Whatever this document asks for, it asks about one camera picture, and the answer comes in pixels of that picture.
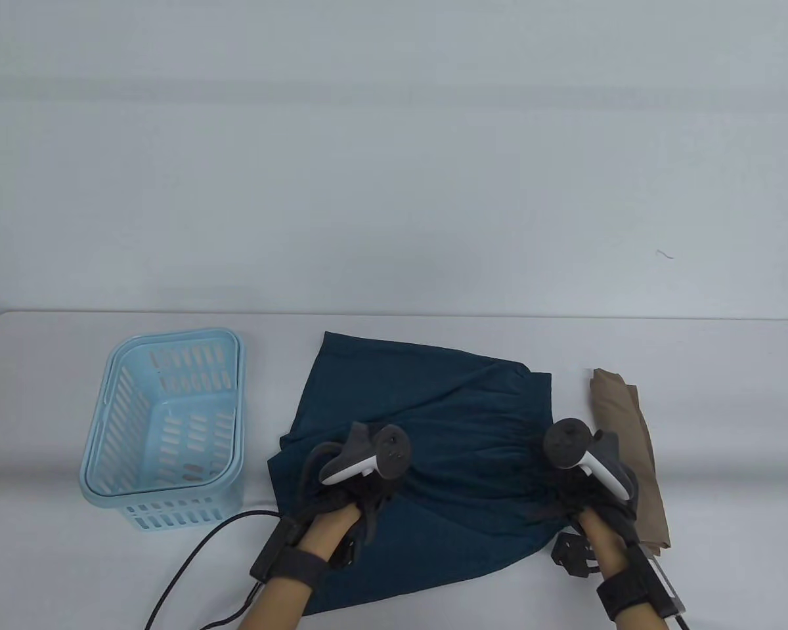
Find left white black controller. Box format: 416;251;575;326
295;423;413;519

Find person's right hand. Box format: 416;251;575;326
525;453;642;547

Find black cable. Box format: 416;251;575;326
146;511;291;630

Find brown shorts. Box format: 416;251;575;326
589;367;672;558

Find white black controller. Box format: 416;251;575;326
543;418;635;501
295;423;413;519

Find person's left forearm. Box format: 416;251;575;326
236;505;363;630

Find light blue plastic basket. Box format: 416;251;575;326
79;327;246;534

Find right white black controller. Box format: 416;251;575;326
543;418;635;501

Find person's right forearm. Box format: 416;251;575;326
577;509;659;630

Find dark teal shorts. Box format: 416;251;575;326
266;331;554;618

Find person's left hand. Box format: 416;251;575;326
299;456;409;547

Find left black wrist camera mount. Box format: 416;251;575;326
249;515;359;586

